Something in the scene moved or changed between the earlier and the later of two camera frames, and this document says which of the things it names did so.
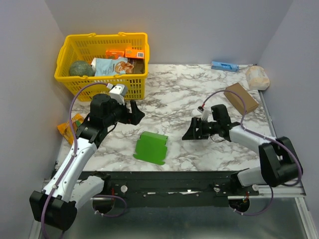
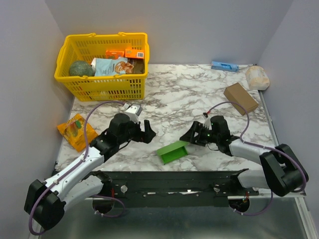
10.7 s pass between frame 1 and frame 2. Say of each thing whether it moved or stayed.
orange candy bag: stayed
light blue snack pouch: stayed
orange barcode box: stayed
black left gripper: moved
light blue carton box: stayed
